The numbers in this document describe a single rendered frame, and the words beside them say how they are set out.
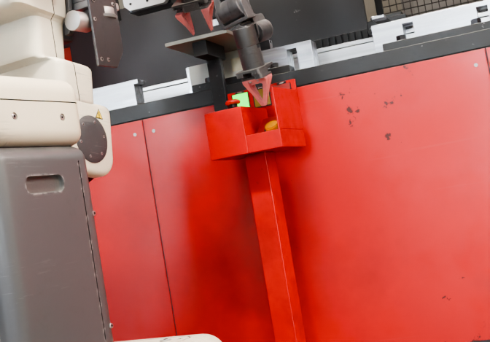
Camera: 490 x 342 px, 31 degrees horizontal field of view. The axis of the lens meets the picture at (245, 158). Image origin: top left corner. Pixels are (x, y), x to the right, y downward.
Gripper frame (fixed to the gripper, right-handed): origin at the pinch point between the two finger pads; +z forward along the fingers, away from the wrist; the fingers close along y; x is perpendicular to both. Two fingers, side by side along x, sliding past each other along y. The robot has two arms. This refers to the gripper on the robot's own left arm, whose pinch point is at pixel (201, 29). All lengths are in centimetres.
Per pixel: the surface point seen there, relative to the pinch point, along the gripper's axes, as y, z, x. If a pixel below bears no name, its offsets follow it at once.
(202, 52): -1.5, 3.4, 9.5
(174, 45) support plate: 5.4, -0.2, 9.1
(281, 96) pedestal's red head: -23.8, 14.1, 24.8
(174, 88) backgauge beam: 29, 27, -32
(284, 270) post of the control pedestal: -17, 52, 45
